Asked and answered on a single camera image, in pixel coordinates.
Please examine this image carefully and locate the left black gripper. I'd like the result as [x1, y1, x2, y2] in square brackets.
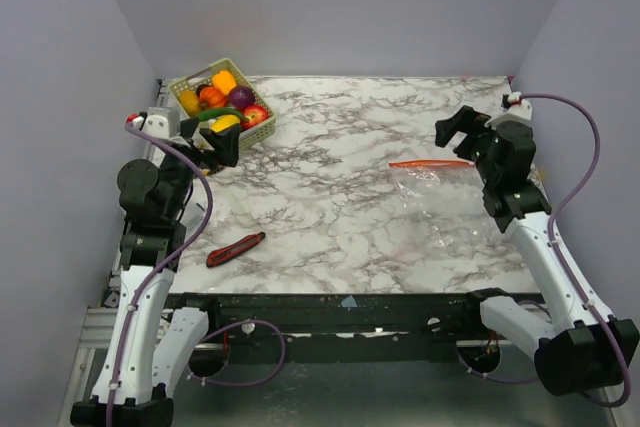
[162, 118, 242, 219]

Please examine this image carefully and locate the yellow toy squash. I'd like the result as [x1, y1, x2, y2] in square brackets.
[210, 114, 241, 133]

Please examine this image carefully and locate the purple toy onion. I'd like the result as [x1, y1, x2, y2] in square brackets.
[228, 85, 256, 110]

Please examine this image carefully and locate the green plastic basket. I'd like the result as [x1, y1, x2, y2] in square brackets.
[168, 58, 276, 151]

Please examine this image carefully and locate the clear zip bag orange zipper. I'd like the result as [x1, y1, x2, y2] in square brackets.
[389, 159, 503, 255]

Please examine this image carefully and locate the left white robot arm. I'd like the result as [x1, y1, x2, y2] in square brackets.
[70, 115, 241, 426]

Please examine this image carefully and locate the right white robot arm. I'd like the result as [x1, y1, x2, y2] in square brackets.
[435, 106, 639, 396]

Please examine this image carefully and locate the green toy cucumber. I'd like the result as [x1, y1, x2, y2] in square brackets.
[196, 108, 247, 122]

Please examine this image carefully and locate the red toy apple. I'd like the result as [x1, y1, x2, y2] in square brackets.
[241, 104, 269, 130]

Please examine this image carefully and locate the orange toy pumpkin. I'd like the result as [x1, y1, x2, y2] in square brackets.
[198, 85, 227, 110]

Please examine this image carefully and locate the brown toy potato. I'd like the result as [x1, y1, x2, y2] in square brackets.
[178, 90, 201, 117]

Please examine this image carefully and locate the yellow bell pepper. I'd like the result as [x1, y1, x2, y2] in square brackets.
[211, 70, 237, 96]

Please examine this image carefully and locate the red black utility knife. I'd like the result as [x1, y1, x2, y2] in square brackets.
[206, 232, 266, 269]

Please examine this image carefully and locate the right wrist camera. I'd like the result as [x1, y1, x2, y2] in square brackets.
[485, 91, 532, 129]

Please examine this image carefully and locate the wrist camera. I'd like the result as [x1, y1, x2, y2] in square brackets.
[485, 91, 532, 129]
[125, 107, 182, 141]

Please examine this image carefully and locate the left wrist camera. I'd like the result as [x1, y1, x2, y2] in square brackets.
[125, 107, 182, 141]

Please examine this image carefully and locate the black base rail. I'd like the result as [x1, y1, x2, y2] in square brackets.
[165, 293, 489, 365]

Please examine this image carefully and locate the aluminium frame profile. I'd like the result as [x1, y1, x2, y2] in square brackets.
[74, 79, 174, 348]

